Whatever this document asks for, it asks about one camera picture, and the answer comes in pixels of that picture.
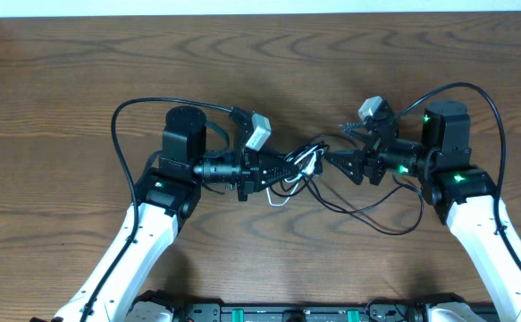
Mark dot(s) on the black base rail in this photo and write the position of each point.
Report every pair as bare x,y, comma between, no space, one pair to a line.
322,313

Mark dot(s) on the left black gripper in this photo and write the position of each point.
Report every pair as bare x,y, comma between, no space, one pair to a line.
246,173

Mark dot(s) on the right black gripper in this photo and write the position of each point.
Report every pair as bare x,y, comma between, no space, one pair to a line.
371,153

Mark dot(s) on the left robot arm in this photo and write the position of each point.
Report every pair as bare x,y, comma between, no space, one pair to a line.
162,199

